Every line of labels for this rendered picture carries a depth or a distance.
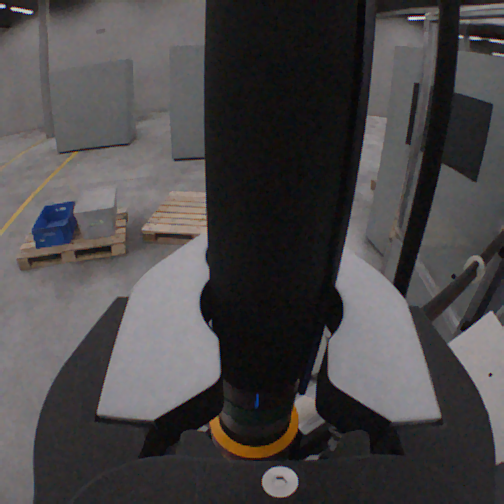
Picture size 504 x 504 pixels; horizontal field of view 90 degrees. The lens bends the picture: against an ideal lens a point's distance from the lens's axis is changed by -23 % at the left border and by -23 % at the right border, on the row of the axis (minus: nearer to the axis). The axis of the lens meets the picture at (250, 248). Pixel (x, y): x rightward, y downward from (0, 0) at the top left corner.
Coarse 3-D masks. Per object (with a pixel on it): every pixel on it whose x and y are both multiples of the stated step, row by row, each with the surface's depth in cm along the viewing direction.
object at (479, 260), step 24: (456, 0) 8; (456, 24) 9; (456, 48) 9; (432, 96) 11; (432, 120) 11; (432, 144) 12; (432, 168) 12; (432, 192) 13; (408, 240) 14; (408, 264) 15; (480, 264) 29; (456, 288) 26; (432, 312) 23
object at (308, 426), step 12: (312, 384) 19; (300, 396) 18; (312, 396) 18; (312, 420) 17; (324, 420) 17; (300, 432) 16; (312, 432) 16; (324, 432) 18; (300, 444) 17; (312, 444) 17; (324, 444) 18; (288, 456) 17; (300, 456) 17
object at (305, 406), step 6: (306, 396) 18; (300, 402) 18; (306, 402) 17; (312, 402) 17; (300, 408) 17; (306, 408) 17; (312, 408) 17; (300, 414) 17; (306, 414) 17; (312, 414) 17; (300, 420) 17
